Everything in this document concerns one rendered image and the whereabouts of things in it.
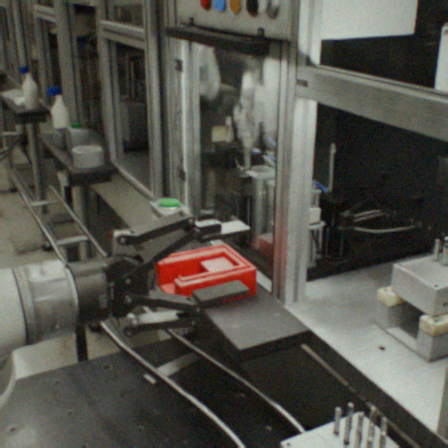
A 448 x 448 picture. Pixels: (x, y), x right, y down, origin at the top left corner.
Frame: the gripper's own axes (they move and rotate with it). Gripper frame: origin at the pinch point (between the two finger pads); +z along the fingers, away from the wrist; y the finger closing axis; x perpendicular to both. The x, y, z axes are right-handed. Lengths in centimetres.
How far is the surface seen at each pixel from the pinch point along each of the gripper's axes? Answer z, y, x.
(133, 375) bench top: -1, -44, 42
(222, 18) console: 20, 27, 42
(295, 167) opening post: 22.3, 4.6, 18.5
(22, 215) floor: 20, -112, 331
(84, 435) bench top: -15, -44, 28
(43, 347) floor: -1, -112, 169
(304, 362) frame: 38, -48, 34
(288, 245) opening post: 21.7, -9.5, 18.6
